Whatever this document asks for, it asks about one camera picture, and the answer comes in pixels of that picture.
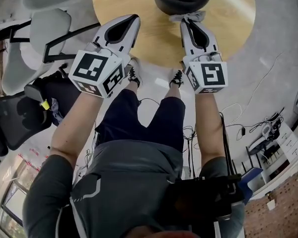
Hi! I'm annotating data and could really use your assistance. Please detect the black office chair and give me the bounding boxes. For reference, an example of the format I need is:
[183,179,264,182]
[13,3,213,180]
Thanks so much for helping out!
[0,69,68,158]

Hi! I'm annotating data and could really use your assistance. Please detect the crumpled blue cloth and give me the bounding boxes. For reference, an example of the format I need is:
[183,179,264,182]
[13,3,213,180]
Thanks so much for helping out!
[49,98,66,126]

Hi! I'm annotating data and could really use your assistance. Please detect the tangled black cables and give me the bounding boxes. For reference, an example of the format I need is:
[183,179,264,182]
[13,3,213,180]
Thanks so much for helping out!
[248,112,286,143]

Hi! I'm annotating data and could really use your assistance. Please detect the round wooden table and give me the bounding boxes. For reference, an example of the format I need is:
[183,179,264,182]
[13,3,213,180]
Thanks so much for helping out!
[92,0,256,69]

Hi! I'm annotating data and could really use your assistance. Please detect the person's grey shirt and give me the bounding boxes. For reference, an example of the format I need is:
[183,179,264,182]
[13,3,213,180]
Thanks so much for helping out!
[21,139,246,238]

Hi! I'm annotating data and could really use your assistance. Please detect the window with black frame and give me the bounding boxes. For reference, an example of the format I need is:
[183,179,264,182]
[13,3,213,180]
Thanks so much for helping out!
[0,157,44,238]

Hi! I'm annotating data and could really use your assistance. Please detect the person's right forearm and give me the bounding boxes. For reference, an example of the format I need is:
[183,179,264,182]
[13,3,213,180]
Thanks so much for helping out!
[194,92,227,169]

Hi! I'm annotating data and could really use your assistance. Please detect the black chest pack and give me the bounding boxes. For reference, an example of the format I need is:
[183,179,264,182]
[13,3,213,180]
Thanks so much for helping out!
[167,174,246,223]

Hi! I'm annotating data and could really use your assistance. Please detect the person's right shoe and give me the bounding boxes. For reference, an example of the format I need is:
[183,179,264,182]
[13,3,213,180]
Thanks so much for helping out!
[168,68,185,89]

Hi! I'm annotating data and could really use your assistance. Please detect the thick black cable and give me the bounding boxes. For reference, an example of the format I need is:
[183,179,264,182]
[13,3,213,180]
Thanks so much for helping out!
[219,112,239,182]

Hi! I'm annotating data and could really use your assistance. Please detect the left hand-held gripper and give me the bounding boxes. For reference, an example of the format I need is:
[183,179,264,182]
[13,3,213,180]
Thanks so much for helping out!
[68,14,142,99]

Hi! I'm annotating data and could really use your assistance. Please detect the white drawer cabinet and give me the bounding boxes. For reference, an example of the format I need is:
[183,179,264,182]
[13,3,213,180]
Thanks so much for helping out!
[275,125,298,164]

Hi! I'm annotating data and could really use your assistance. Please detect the blue chair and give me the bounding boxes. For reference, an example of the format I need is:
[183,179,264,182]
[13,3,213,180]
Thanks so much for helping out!
[239,167,264,205]

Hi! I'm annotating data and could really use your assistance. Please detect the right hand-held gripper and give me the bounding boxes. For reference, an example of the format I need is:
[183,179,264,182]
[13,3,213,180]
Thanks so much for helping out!
[180,19,229,95]

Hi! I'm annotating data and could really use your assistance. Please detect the person's dark shorts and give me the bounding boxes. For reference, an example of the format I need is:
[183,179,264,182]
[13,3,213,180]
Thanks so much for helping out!
[95,88,186,154]

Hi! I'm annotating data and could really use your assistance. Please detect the person's right leg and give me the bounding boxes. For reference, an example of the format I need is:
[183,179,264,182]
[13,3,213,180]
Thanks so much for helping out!
[163,84,182,101]

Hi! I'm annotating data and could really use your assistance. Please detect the grey cloth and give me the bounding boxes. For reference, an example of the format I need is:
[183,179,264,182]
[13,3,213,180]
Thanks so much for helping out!
[169,10,207,24]

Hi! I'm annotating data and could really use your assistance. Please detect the person's leg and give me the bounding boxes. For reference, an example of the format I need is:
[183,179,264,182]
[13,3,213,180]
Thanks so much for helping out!
[163,84,182,101]
[127,80,142,98]

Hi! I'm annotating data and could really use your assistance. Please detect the thin black cable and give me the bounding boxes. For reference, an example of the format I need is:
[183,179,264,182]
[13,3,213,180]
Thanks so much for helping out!
[182,124,199,179]

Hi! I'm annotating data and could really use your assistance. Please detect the person's left forearm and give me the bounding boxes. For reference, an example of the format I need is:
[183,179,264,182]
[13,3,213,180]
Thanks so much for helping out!
[49,92,118,164]

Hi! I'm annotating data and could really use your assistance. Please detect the person's left leg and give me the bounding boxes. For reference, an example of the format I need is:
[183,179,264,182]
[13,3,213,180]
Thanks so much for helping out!
[127,80,142,98]

